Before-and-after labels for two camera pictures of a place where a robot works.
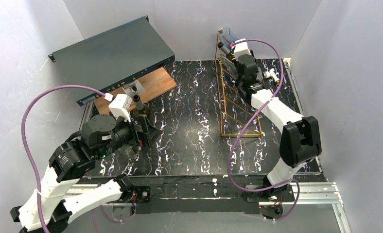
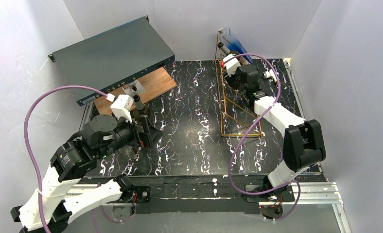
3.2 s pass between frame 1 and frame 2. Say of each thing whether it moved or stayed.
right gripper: moved
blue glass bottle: stayed
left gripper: stayed
